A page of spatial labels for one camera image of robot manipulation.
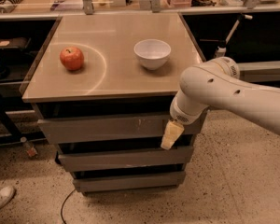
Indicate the grey middle drawer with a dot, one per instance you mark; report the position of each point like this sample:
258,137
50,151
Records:
125,159

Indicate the grey drawer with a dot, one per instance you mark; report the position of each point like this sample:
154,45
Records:
103,128
125,159
129,182

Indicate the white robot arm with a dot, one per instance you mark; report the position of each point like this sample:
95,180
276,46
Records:
217,83

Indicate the grey drawer cabinet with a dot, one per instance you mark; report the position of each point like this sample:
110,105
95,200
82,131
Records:
111,81

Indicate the grey top drawer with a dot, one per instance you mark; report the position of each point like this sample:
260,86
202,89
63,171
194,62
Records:
103,128

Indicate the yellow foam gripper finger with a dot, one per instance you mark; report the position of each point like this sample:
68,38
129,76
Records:
173,131

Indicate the grey bottom drawer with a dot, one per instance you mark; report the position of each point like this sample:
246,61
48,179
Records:
129,182

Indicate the white shoe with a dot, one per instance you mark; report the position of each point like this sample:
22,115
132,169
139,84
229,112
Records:
6,194

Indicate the small plastic bottle on floor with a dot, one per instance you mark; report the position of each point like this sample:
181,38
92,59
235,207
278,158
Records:
29,147

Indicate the white ceramic bowl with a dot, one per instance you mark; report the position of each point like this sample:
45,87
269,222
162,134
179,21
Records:
152,53

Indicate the red apple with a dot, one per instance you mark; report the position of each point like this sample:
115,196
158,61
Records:
72,58

